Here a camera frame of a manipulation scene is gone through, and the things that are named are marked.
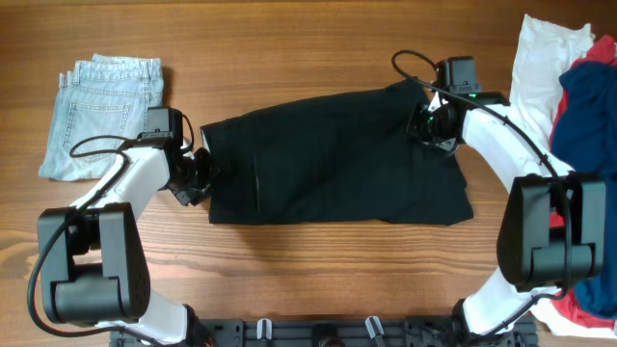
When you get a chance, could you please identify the black shorts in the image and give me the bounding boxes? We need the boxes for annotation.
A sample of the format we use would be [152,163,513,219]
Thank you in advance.
[201,81,473,226]

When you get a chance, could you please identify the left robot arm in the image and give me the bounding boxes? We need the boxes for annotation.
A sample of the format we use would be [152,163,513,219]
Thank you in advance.
[26,107,221,346]

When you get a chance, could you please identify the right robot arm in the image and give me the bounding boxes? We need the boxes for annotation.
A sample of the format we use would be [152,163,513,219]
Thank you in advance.
[406,56,605,346]

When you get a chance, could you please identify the folded light blue jeans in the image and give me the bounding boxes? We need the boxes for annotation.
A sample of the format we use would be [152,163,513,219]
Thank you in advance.
[39,54,164,181]

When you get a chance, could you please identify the white garment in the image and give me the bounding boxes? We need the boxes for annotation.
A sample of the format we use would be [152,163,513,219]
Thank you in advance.
[510,14,616,340]

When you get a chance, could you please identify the navy blue garment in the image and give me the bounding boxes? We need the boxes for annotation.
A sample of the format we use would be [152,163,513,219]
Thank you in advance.
[550,60,617,320]

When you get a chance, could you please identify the right black cable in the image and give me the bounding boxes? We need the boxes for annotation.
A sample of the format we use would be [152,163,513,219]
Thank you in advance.
[390,49,575,338]

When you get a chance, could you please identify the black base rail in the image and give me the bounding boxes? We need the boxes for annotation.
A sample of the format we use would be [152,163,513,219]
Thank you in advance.
[108,316,539,347]

